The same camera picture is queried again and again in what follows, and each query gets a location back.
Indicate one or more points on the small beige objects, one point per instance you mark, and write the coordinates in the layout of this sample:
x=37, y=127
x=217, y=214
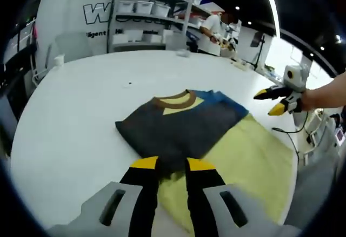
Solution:
x=240, y=64

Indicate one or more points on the black framed glass partition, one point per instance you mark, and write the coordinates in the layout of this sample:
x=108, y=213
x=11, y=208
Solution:
x=19, y=42

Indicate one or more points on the person's right hand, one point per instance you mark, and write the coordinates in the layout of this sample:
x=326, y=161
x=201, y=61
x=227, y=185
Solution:
x=308, y=100

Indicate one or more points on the dark grey t-shirt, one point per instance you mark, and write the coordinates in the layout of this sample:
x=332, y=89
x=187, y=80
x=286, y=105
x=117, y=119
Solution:
x=175, y=123

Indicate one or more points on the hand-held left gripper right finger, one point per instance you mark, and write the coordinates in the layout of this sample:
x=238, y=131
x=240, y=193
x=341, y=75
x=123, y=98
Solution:
x=232, y=210

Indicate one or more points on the white leaning board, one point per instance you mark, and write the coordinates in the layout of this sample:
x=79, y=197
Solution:
x=81, y=42

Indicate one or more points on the grey metal shelf rack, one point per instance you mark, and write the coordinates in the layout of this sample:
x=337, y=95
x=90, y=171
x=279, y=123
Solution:
x=186, y=13

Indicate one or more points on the white equipment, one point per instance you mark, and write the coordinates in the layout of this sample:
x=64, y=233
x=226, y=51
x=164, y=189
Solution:
x=321, y=134

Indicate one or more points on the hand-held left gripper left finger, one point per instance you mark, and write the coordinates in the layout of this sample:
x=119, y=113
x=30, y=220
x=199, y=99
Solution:
x=119, y=210

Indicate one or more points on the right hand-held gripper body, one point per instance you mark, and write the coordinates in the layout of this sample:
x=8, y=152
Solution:
x=297, y=79

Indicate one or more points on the pink hanging cloth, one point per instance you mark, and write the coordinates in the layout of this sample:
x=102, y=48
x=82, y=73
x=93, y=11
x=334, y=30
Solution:
x=34, y=30

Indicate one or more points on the dark monitor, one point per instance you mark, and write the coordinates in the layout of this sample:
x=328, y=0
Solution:
x=8, y=123

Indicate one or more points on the white ceiling light strip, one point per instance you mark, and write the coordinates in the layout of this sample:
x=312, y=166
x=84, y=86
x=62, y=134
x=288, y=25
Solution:
x=271, y=5

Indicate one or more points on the black tripod stand with panel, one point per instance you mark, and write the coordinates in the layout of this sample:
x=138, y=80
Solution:
x=259, y=50

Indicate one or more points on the white paper cup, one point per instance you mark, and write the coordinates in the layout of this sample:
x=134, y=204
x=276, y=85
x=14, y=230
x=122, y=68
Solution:
x=59, y=60

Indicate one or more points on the group of white storage boxes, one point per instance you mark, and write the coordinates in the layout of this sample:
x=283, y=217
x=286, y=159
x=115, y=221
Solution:
x=144, y=7

